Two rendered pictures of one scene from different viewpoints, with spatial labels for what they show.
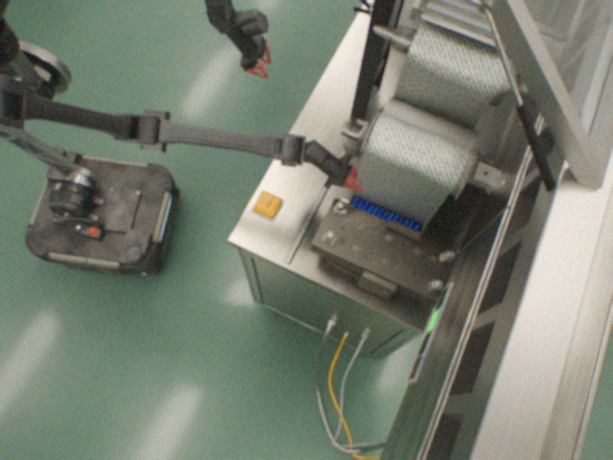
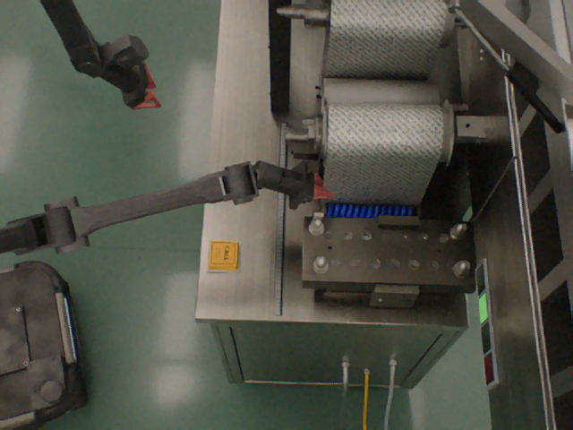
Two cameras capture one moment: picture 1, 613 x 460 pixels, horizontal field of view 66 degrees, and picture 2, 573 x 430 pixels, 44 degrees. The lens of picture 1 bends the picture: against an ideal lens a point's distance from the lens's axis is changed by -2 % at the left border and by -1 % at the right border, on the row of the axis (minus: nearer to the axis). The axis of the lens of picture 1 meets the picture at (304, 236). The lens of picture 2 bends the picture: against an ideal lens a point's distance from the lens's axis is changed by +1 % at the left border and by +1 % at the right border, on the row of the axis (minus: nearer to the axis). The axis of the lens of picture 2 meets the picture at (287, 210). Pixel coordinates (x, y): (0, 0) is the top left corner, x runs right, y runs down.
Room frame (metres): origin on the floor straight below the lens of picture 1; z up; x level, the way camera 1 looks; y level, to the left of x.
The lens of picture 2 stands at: (-0.02, 0.20, 2.56)
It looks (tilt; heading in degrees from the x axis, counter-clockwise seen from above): 65 degrees down; 340
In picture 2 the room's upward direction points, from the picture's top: 1 degrees clockwise
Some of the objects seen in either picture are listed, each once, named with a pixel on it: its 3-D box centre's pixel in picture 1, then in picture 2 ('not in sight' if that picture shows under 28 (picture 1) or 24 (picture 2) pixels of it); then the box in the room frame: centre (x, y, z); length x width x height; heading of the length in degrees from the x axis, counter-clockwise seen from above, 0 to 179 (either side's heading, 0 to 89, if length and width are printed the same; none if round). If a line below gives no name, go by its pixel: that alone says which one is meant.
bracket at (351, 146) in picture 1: (352, 157); (304, 161); (0.73, -0.12, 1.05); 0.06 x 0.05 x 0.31; 69
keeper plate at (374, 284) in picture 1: (375, 286); (393, 296); (0.37, -0.22, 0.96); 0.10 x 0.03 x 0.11; 69
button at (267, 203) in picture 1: (267, 204); (223, 254); (0.62, 0.13, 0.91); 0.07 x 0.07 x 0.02; 69
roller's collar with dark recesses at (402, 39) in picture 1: (405, 39); (318, 12); (0.93, -0.22, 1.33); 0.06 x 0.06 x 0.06; 69
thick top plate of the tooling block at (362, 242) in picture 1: (385, 252); (388, 254); (0.46, -0.24, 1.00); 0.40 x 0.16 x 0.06; 69
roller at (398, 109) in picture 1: (424, 134); (378, 106); (0.75, -0.31, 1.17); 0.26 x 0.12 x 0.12; 69
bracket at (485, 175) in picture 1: (487, 175); (470, 127); (0.58, -0.43, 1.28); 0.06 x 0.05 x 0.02; 69
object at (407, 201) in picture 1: (394, 196); (373, 188); (0.59, -0.24, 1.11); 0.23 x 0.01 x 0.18; 69
